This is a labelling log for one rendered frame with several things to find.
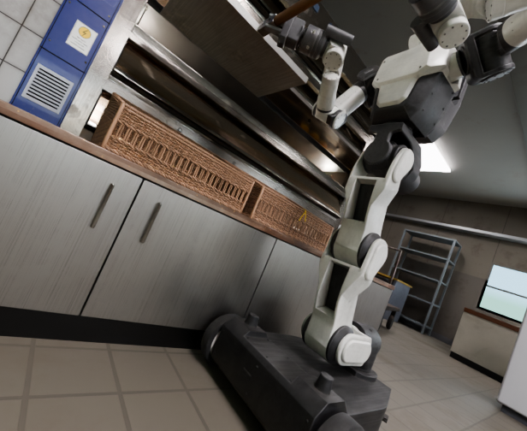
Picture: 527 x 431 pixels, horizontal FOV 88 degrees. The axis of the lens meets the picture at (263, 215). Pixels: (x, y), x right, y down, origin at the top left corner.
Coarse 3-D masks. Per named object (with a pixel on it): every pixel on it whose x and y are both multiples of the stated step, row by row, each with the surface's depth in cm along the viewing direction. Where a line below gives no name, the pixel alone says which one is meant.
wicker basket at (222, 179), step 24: (120, 96) 119; (120, 120) 81; (144, 120) 85; (96, 144) 91; (120, 144) 82; (168, 144) 90; (192, 144) 95; (168, 168) 92; (192, 168) 141; (216, 168) 103; (216, 192) 105; (240, 192) 117
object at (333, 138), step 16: (160, 0) 127; (272, 96) 169; (288, 96) 165; (288, 112) 181; (304, 112) 175; (304, 128) 194; (320, 128) 187; (320, 144) 207; (336, 144) 200; (352, 160) 215
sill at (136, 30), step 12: (144, 36) 124; (156, 48) 127; (180, 60) 134; (192, 72) 139; (204, 84) 144; (216, 96) 149; (240, 108) 158; (252, 120) 164; (264, 132) 171; (300, 156) 192; (312, 168) 201
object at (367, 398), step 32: (256, 320) 100; (224, 352) 94; (256, 352) 85; (288, 352) 101; (256, 384) 80; (288, 384) 74; (320, 384) 72; (352, 384) 97; (384, 384) 111; (256, 416) 78; (288, 416) 69; (320, 416) 66; (352, 416) 76; (384, 416) 96
